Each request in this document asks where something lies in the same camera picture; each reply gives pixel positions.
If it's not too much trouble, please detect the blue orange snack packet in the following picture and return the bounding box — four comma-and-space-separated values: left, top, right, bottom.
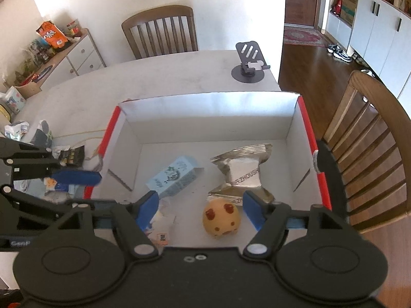
43, 177, 70, 195

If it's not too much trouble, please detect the white tissue pack dark label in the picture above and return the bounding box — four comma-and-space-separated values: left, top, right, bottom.
30, 120, 53, 148

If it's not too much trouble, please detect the black snack packet gold text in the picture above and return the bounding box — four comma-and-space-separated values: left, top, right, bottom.
52, 145, 85, 168

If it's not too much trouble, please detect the white small wrapper in box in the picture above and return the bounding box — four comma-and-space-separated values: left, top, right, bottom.
146, 197, 176, 247

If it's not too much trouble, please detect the white paper towel pack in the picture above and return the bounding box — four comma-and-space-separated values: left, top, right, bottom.
4, 121, 30, 141

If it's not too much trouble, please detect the yellow plush toy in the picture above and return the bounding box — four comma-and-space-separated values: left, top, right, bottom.
203, 197, 242, 237

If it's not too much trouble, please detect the silver foil snack packet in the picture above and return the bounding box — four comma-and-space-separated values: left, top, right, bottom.
207, 143, 274, 207

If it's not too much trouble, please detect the patterned white cup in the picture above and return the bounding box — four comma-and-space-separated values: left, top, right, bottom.
1, 86, 26, 114

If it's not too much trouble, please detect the light blue milk carton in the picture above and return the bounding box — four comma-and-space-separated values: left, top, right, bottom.
146, 156, 203, 199

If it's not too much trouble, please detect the red white cardboard box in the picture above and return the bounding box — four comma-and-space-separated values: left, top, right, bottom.
85, 92, 331, 247

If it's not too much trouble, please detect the white drawer sideboard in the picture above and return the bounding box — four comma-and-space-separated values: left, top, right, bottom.
12, 28, 107, 100

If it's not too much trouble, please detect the wooden chair right side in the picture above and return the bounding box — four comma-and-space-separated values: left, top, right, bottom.
320, 70, 410, 234

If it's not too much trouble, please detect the wooden chair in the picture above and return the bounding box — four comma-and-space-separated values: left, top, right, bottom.
320, 70, 410, 234
121, 5, 199, 60

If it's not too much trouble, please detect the orange snack bag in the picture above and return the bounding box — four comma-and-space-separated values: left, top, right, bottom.
36, 21, 68, 49

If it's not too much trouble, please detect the black phone stand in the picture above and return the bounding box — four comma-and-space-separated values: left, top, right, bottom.
231, 41, 270, 83

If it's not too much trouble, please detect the wooden chair far side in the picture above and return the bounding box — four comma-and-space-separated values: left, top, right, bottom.
121, 5, 199, 60

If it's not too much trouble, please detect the pair of sneakers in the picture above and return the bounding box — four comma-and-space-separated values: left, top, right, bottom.
327, 44, 352, 63

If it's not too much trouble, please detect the red patterned rug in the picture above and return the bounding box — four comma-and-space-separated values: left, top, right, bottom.
283, 26, 331, 47

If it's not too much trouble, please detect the white tall cabinet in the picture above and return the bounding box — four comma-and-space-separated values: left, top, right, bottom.
325, 0, 410, 97

